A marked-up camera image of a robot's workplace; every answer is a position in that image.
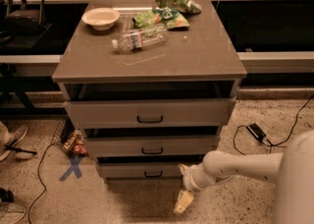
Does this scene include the blue tape cross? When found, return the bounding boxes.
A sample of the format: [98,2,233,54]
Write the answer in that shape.
[60,155,83,182]

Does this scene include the white paper bowl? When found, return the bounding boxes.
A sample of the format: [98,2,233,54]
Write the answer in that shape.
[81,8,120,31]

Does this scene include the grey drawer cabinet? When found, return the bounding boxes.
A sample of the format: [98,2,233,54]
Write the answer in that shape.
[51,0,248,184]

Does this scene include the green chip bag rear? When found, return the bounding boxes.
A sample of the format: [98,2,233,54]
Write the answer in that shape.
[155,0,202,14]

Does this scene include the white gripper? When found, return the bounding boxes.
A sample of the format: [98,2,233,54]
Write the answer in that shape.
[174,164,209,214]

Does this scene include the black power adapter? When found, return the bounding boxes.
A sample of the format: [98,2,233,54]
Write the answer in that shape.
[246,123,266,141]

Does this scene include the green chip bag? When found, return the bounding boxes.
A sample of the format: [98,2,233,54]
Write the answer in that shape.
[133,7,189,29]
[155,0,202,14]

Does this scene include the black cable left floor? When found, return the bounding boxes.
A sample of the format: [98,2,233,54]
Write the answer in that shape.
[26,142,57,224]

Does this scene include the black cable right floor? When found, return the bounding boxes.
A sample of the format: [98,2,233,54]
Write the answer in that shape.
[233,93,314,157]

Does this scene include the grey top drawer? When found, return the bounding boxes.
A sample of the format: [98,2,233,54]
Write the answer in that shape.
[65,98,236,129]

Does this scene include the grey bottom drawer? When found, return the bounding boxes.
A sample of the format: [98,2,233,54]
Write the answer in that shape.
[95,162,182,179]

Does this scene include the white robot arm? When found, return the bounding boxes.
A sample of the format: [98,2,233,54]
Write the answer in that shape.
[174,130,314,224]

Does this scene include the grey sneaker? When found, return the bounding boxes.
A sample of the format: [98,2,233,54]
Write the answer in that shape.
[0,122,27,162]

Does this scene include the green chip bag front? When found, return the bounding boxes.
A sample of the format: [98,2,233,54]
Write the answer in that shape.
[133,7,189,29]

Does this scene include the black wire basket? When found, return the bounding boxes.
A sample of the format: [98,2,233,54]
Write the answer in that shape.
[51,116,75,151]

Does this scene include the snack packets on floor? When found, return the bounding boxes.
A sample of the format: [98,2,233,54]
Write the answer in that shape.
[63,130,87,155]

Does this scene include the grey drawer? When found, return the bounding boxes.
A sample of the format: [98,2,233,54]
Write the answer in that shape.
[84,136,220,158]
[65,98,236,129]
[95,162,182,179]

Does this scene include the black chair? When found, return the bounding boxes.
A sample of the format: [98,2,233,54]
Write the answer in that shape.
[0,0,50,50]

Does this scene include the grey middle drawer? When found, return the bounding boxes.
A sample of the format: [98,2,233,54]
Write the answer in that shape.
[84,136,220,158]

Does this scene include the clear plastic water bottle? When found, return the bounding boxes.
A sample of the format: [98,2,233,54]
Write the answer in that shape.
[112,24,168,51]

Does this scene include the black cable floor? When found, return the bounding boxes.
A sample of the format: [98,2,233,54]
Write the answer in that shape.
[26,142,57,224]
[233,93,314,157]

